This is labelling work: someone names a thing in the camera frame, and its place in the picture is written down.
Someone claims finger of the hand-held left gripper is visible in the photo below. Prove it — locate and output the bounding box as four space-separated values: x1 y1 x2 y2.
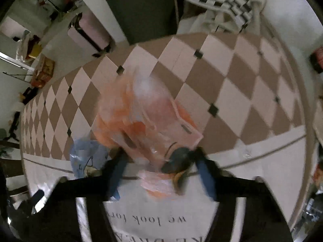
17 190 46 215

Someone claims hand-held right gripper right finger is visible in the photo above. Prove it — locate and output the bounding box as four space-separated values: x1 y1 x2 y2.
193 146 294 242

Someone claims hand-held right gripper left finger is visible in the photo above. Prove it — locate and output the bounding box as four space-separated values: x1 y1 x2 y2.
30 147 129 242

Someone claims orange plastic packaging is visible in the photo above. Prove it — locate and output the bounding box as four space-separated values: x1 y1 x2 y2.
92 67 204 201

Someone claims blue plastic wrapper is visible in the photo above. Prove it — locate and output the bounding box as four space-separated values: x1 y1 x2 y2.
69 137 111 178

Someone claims brown diamond pattern tablecloth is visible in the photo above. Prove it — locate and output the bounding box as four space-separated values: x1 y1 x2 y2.
20 31 316 242

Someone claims orange cardboard box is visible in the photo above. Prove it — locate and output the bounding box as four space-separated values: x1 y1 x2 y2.
30 76 47 89
38 57 56 80

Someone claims pink suitcase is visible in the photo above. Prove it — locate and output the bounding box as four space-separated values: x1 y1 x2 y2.
67 13 113 58

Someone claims yellow bin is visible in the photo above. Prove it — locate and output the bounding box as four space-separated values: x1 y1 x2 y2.
28 43 42 58

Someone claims white plastic bag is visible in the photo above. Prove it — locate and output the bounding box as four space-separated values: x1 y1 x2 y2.
16 30 33 61

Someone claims white chair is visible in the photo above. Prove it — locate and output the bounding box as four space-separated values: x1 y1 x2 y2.
177 0 268 34

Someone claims dark green folding bed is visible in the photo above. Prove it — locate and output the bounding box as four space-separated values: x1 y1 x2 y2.
100 0 181 45

